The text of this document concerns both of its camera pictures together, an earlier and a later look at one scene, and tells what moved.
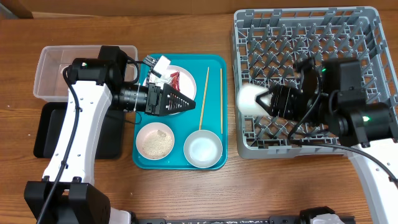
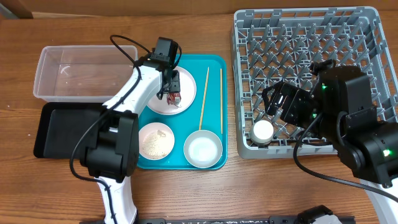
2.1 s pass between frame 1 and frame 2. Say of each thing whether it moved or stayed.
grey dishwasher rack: stayed
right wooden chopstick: stayed
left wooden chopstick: stayed
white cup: moved
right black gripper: stayed
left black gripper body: moved
